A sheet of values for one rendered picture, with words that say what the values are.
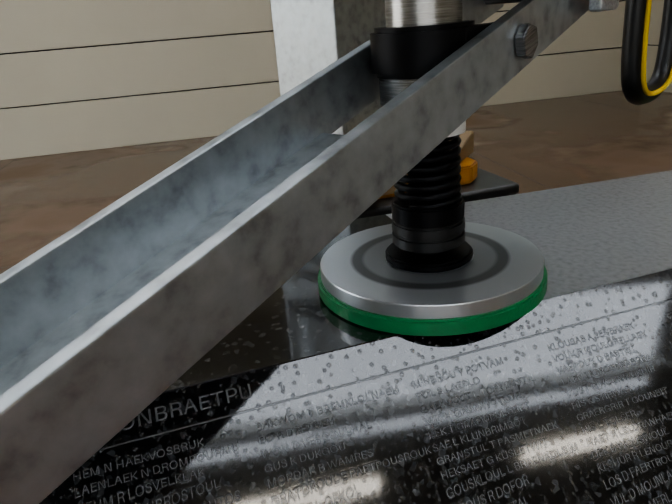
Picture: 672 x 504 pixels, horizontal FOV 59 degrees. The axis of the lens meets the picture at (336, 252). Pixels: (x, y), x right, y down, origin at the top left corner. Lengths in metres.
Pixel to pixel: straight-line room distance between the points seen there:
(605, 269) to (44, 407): 0.51
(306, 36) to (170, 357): 1.09
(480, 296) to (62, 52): 6.30
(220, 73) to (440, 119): 6.10
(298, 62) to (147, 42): 5.22
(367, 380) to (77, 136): 6.34
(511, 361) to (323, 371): 0.16
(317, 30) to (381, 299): 0.90
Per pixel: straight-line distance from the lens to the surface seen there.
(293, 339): 0.51
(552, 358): 0.56
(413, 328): 0.50
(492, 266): 0.57
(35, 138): 6.83
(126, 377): 0.31
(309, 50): 1.35
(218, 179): 0.45
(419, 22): 0.51
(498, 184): 1.33
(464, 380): 0.52
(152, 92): 6.57
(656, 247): 0.71
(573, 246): 0.70
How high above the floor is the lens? 1.10
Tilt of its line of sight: 22 degrees down
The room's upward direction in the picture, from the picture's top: 5 degrees counter-clockwise
